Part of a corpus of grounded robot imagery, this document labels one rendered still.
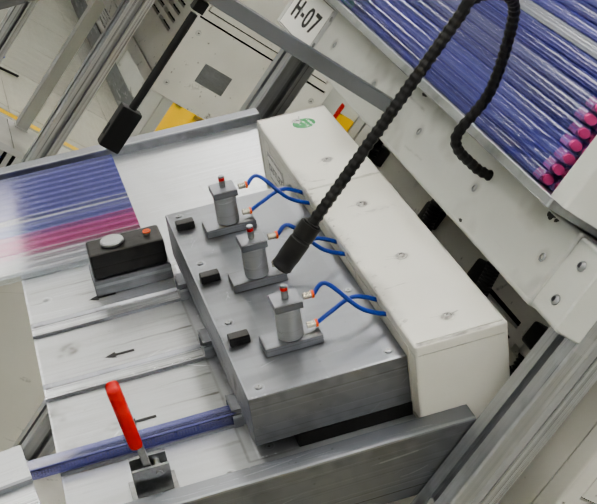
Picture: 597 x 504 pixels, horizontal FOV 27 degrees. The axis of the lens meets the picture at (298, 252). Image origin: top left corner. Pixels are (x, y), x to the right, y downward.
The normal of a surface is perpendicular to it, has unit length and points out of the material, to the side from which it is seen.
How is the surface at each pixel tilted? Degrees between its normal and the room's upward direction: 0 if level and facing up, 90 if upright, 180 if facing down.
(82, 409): 43
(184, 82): 90
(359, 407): 90
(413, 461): 90
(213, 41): 90
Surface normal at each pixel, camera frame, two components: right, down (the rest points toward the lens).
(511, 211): -0.78, -0.41
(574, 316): 0.28, 0.45
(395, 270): -0.12, -0.86
